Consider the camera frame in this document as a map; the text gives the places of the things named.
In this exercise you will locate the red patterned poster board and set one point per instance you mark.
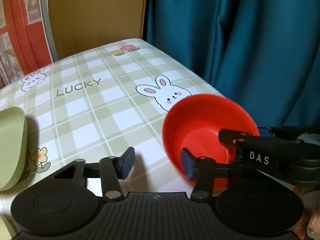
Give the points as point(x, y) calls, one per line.
point(26, 38)

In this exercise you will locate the checkered bunny tablecloth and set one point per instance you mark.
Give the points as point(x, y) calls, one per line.
point(92, 105)

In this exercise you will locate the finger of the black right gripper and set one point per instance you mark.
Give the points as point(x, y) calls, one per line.
point(281, 133)
point(233, 137)

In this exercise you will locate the green plastic plate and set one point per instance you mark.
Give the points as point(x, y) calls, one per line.
point(13, 143)

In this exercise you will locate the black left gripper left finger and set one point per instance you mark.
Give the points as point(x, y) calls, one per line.
point(110, 170)

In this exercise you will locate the brown cardboard panel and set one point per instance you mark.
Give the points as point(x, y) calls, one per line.
point(79, 25)

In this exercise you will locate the teal curtain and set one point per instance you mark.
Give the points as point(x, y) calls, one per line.
point(262, 54)

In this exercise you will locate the red plastic bowl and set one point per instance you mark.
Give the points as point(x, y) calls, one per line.
point(194, 123)

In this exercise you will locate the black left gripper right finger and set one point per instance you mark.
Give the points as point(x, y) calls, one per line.
point(203, 171)

